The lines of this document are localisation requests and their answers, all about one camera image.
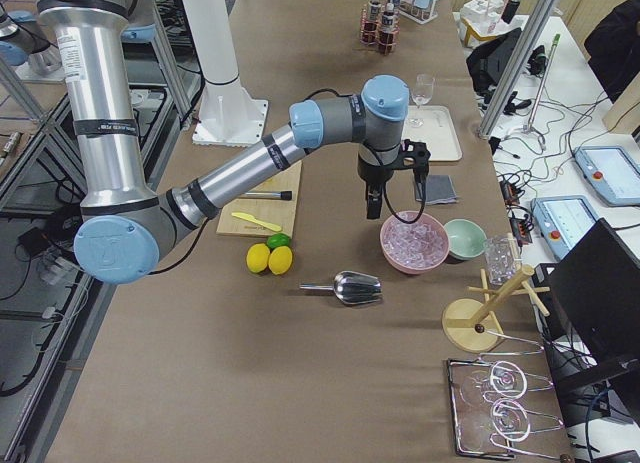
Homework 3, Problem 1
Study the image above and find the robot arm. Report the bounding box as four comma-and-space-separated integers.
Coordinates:
37, 0, 430, 284

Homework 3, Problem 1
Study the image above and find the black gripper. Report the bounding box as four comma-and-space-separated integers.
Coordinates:
358, 139, 430, 219

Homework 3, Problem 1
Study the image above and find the cream serving tray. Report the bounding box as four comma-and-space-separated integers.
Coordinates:
402, 105, 462, 162

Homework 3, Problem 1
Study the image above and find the bamboo cutting board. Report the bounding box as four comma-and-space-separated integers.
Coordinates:
217, 162, 302, 237

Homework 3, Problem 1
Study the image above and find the metal ice scoop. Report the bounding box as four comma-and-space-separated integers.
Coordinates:
299, 271, 382, 306

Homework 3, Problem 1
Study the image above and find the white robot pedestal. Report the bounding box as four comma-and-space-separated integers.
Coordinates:
182, 0, 268, 146

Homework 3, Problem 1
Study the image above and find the copper wire bottle basket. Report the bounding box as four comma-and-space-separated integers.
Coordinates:
358, 8, 399, 54

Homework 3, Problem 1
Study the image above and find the blue teach pendant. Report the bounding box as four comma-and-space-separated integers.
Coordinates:
531, 195, 599, 260
574, 146, 639, 206

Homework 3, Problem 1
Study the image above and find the steel muddler black tip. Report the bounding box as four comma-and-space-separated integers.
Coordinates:
239, 190, 293, 201

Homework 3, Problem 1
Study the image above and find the green lime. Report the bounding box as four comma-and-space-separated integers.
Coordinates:
266, 233, 291, 250

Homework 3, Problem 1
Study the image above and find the clear glass mug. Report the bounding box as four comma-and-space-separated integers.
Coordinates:
484, 234, 520, 285

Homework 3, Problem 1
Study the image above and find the grey folded cloth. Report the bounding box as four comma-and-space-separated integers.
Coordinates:
414, 175, 458, 205

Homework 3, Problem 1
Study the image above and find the metal wine glass rack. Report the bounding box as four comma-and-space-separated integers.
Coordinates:
445, 336, 572, 462

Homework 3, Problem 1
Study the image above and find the green bowl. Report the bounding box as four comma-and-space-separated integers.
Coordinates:
444, 219, 487, 263

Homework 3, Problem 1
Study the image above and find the tea bottle white label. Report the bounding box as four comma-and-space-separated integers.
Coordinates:
361, 0, 380, 44

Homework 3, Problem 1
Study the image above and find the wooden cup tree stand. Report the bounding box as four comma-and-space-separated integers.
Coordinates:
442, 234, 550, 354

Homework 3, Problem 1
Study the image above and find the yellow plastic knife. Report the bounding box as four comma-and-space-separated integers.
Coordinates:
231, 212, 282, 232

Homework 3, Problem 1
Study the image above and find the yellow lemon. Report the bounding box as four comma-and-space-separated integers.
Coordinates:
268, 246, 293, 275
245, 243, 271, 274

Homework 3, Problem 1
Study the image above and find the pink bowl with ice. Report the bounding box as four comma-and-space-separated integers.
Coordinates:
379, 213, 449, 275

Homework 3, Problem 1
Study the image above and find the white cup rack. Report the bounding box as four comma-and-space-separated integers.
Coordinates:
399, 0, 438, 24

